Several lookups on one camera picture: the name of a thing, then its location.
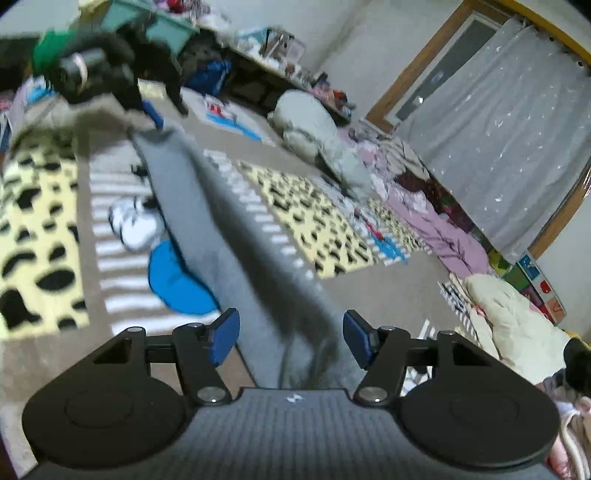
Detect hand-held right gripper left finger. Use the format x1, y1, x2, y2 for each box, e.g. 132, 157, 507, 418
86, 308, 241, 407

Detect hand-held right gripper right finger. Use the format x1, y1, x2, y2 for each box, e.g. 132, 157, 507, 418
342, 309, 505, 407

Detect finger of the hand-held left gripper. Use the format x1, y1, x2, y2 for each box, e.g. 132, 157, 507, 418
122, 91, 165, 131
158, 59, 190, 117

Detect grey garment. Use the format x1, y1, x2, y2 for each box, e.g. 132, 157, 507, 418
127, 124, 376, 394

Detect blue bag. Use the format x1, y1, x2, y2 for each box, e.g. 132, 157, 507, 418
185, 60, 234, 99

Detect teal storage box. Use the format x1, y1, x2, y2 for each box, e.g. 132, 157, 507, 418
99, 0, 200, 52

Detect blue cloth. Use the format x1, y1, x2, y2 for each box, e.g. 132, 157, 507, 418
148, 237, 222, 316

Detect cluttered low table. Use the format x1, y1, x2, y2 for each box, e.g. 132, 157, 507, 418
222, 27, 357, 126

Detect white cloth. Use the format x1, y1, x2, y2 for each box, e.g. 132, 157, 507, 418
108, 196, 165, 253

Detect pink blanket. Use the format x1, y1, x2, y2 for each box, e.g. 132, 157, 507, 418
341, 124, 491, 278

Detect yellow spotted play mat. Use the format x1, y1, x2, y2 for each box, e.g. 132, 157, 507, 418
0, 83, 419, 358

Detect cream blanket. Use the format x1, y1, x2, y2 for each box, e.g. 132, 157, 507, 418
462, 273, 574, 385

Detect colourful foam tiles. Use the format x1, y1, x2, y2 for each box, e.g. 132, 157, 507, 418
487, 249, 568, 326

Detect black object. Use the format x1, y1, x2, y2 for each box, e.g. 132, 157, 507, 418
563, 337, 591, 398

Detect pink striped cloth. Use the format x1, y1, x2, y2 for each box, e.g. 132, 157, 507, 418
549, 396, 591, 480

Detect grey sheer curtain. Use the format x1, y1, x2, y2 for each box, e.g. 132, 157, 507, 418
399, 14, 591, 265

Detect wooden window frame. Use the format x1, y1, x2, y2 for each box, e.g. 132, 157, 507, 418
367, 0, 591, 261

